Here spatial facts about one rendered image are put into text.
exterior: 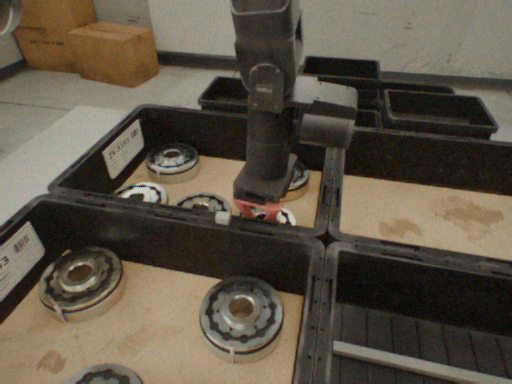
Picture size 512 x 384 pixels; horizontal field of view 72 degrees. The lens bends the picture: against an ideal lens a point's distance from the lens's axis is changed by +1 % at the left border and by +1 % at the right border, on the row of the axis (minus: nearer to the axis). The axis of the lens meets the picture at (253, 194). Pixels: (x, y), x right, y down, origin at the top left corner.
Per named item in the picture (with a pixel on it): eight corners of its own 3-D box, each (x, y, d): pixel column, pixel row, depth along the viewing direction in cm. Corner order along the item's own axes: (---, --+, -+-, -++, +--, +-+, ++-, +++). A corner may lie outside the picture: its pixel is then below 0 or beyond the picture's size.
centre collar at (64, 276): (53, 289, 45) (51, 286, 45) (72, 259, 49) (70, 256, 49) (90, 292, 45) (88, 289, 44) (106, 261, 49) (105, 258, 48)
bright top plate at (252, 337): (189, 344, 40) (189, 342, 40) (211, 273, 48) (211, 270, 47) (278, 358, 39) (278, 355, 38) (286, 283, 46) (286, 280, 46)
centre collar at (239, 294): (217, 324, 41) (216, 321, 41) (226, 289, 45) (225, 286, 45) (258, 331, 41) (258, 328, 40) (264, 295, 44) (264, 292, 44)
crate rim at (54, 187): (46, 203, 51) (40, 190, 50) (143, 113, 74) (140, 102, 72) (324, 251, 44) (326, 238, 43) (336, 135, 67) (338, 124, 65)
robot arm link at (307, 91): (265, 20, 39) (248, 61, 34) (371, 30, 38) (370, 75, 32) (263, 108, 48) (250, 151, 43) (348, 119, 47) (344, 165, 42)
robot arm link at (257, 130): (254, 77, 44) (243, 95, 39) (309, 83, 43) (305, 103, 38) (252, 127, 48) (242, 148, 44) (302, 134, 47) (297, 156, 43)
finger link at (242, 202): (287, 216, 56) (294, 168, 50) (275, 248, 50) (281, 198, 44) (247, 206, 57) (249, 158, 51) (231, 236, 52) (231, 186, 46)
